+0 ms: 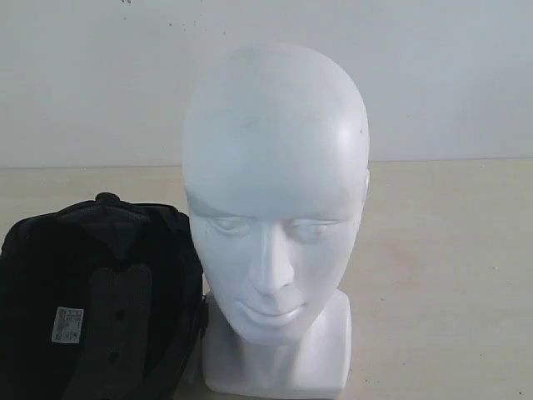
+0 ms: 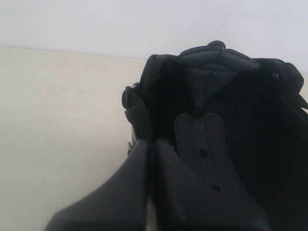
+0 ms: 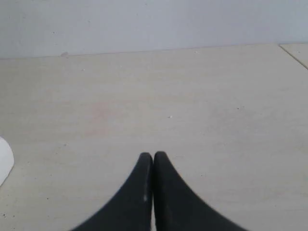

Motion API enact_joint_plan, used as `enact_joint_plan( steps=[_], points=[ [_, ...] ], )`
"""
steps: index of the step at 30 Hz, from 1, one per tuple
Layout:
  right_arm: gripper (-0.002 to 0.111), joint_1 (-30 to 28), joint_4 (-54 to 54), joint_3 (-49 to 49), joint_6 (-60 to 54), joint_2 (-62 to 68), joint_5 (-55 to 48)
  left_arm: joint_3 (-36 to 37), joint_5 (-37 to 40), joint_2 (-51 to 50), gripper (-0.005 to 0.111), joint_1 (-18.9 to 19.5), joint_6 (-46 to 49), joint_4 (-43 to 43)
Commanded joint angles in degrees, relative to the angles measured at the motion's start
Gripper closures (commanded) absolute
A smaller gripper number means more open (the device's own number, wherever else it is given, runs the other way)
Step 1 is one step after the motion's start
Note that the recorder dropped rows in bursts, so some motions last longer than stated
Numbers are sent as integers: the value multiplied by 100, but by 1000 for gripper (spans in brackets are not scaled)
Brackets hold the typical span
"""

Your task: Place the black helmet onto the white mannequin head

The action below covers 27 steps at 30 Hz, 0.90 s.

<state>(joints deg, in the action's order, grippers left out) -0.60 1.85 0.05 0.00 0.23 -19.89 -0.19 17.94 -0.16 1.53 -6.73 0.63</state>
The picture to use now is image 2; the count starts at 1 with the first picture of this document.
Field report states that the black helmet with tinted visor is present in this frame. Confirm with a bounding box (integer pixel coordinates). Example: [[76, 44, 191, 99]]
[[122, 40, 308, 231]]

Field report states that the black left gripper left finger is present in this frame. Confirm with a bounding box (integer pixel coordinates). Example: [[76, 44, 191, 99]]
[[45, 140, 149, 231]]

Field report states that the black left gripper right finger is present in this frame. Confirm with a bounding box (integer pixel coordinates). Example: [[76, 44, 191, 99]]
[[154, 140, 270, 231]]

